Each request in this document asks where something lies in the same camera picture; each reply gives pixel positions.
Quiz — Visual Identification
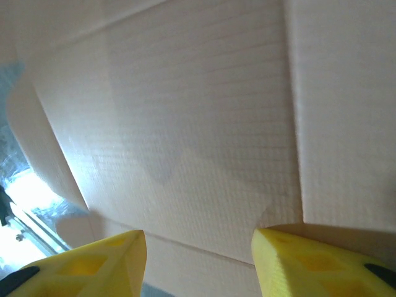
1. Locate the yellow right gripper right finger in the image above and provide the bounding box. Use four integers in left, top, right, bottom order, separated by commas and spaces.
251, 227, 396, 297

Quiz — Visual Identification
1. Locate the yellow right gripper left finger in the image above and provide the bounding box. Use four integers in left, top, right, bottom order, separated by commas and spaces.
0, 229, 147, 297

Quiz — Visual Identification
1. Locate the orange paper box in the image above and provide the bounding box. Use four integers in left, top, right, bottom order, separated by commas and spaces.
0, 0, 396, 297

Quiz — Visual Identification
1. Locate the aluminium side rail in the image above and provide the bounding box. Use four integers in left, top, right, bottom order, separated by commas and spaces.
0, 197, 75, 264

